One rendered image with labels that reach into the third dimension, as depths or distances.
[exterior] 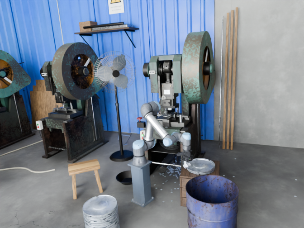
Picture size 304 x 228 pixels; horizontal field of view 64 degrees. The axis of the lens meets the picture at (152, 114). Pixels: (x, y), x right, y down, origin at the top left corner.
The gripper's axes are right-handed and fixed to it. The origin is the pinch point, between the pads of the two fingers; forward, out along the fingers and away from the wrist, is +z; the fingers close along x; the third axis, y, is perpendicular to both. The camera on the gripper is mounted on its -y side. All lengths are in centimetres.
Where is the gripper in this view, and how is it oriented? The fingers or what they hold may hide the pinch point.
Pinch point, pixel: (184, 166)
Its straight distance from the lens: 242.2
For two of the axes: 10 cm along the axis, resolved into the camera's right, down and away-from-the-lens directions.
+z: 0.4, 9.4, 3.3
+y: 7.0, 2.1, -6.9
